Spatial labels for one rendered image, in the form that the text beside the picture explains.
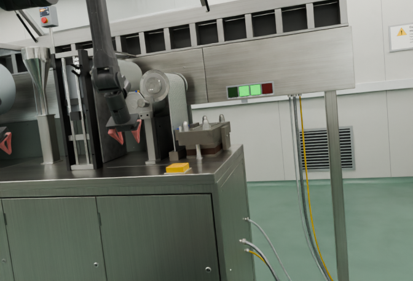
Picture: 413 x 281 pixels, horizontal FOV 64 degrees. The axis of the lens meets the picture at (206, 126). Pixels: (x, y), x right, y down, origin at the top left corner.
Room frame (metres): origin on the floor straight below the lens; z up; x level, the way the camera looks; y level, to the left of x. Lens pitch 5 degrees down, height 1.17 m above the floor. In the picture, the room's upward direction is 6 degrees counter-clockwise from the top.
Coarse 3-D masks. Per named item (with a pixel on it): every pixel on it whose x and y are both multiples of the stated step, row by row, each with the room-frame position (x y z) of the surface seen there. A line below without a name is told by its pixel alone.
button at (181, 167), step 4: (172, 164) 1.27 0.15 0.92; (176, 164) 1.26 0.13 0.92; (180, 164) 1.26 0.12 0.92; (184, 164) 1.25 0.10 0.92; (188, 164) 1.27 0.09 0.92; (168, 168) 1.22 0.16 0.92; (172, 168) 1.22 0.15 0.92; (176, 168) 1.22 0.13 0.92; (180, 168) 1.21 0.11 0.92; (184, 168) 1.22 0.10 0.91; (168, 172) 1.22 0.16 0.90; (172, 172) 1.22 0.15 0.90; (176, 172) 1.22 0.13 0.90
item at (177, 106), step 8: (168, 96) 1.50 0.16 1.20; (176, 96) 1.60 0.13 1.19; (184, 96) 1.71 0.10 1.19; (176, 104) 1.59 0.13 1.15; (184, 104) 1.70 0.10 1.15; (176, 112) 1.58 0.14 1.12; (184, 112) 1.69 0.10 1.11; (176, 120) 1.57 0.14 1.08; (184, 120) 1.68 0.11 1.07; (176, 128) 1.56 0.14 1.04
